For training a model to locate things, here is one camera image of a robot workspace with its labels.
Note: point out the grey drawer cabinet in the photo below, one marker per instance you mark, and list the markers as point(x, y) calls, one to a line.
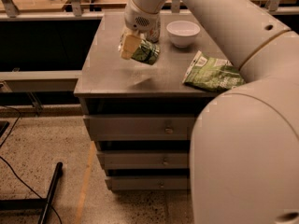
point(110, 85)

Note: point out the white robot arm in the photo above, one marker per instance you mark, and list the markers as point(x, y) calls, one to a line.
point(244, 157)

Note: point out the white green soda can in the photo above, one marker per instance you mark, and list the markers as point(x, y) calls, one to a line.
point(153, 34)

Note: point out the dark green soda can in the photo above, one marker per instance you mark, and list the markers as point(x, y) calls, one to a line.
point(147, 53)

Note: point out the top grey drawer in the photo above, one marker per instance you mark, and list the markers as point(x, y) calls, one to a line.
point(139, 127)

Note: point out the middle grey drawer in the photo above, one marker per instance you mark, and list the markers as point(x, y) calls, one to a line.
point(144, 159)

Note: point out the green chip bag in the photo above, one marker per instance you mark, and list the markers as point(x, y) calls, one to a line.
point(212, 74)

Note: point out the bottom grey drawer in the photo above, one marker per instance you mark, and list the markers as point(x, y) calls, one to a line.
point(116, 183)

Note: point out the grey metal railing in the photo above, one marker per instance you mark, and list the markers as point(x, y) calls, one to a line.
point(62, 3)

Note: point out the white ceramic bowl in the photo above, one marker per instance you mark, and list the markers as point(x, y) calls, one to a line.
point(182, 33)

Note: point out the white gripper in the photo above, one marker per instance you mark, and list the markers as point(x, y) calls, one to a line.
point(139, 20)

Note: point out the black stand leg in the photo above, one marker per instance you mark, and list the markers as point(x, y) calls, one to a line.
point(42, 204)

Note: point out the grey drawer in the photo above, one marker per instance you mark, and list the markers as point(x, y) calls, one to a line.
point(139, 127)
point(144, 159)
point(116, 183)

